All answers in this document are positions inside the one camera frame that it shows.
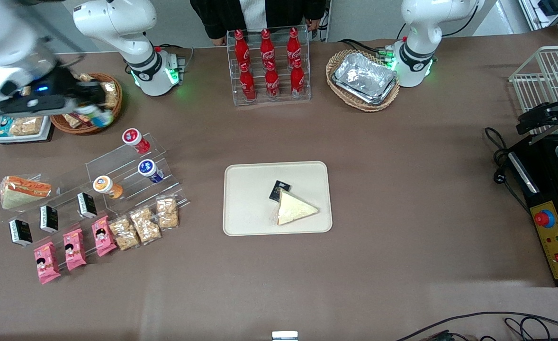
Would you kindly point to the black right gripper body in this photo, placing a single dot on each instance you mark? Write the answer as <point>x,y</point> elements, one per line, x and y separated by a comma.
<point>67,83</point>

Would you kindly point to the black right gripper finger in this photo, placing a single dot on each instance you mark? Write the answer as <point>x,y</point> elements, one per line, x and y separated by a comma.
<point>92,100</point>
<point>89,88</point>

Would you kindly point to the green gum bottle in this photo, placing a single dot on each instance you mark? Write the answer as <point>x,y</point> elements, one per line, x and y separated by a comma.
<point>96,117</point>

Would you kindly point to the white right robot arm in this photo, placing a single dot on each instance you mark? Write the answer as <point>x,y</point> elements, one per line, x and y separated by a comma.
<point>118,23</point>

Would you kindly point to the red gum bottle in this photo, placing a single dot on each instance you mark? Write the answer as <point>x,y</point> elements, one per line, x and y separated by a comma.
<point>131,136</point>

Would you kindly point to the orange gum bottle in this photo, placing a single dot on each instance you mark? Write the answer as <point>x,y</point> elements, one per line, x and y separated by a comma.
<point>102,183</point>

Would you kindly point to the purple gum bottle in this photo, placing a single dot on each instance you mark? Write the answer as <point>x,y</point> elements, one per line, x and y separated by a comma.
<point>146,167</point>

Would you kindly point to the cream plastic tray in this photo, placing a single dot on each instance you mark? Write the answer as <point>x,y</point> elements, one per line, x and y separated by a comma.
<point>250,208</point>

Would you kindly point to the person's right hand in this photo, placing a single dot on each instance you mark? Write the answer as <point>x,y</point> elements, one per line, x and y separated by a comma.
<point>219,42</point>

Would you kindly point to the person's left hand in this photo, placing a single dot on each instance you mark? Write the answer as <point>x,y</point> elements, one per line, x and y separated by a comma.
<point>314,24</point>

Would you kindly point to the clear snack packet in basket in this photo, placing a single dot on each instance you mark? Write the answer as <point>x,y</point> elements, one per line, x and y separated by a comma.
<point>111,94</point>
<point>71,121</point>
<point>86,77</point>

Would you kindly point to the red cookie box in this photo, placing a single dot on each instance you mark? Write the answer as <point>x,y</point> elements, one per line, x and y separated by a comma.
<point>84,118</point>

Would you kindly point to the wicker basket with snacks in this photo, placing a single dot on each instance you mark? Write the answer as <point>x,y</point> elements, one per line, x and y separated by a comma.
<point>113,113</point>

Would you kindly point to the rice crisp packet in bin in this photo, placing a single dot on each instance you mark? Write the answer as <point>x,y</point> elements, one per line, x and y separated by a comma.
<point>25,126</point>

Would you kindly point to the black base under bin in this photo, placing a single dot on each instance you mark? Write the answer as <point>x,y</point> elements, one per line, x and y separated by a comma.
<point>47,138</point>

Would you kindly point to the small clear acrylic step stand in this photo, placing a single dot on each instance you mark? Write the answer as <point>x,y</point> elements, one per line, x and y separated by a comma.
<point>113,163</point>

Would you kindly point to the teal snack packet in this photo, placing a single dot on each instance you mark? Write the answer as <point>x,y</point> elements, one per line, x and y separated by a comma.
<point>5,126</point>

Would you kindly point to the grey connector block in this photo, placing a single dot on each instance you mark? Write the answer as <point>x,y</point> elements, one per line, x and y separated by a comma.
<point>177,64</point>

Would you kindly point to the large clear acrylic step stand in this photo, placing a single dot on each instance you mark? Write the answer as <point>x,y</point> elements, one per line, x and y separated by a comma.
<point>66,194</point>

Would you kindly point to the black white snack box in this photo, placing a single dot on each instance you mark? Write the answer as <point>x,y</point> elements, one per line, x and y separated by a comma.
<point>49,219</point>
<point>87,205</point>
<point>20,232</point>

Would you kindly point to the wrapped orange filling sandwich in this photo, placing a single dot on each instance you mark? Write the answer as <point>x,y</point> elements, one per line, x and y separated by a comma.
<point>23,192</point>

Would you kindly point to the rice crisp snack packet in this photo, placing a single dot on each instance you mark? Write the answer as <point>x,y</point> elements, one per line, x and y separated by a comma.
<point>124,233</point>
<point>167,213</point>
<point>145,225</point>

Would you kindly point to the pink cartoon snack packet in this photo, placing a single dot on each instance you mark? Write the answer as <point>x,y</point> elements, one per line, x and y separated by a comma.
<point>47,263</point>
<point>74,250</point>
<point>103,237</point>

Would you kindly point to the person in dark jacket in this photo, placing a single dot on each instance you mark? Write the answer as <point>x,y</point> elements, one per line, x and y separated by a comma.
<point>222,14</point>

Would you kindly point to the red cola bottle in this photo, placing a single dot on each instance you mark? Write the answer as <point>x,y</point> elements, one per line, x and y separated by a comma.
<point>241,47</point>
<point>266,46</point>
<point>298,80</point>
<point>247,84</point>
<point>293,45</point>
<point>272,83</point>

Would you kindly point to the black gold snack box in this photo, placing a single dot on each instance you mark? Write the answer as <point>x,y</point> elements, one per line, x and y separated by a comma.
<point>279,188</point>

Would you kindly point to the clear acrylic bottle rack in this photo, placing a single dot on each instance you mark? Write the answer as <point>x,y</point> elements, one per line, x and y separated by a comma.
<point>302,102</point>

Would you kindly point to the wrapped white triangle sandwich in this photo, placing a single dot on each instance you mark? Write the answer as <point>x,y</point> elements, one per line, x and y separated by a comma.
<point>295,208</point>

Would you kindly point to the wicker basket with foil trays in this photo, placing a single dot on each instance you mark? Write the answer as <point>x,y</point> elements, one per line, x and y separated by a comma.
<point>350,103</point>

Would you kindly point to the stack of foil trays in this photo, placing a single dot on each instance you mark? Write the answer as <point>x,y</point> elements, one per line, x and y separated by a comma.
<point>364,78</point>

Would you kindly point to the small white device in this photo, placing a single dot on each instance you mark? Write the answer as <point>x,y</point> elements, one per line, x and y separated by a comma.
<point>284,336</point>

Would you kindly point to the small electronic board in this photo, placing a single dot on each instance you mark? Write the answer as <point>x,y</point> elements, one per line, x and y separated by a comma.
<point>445,337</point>

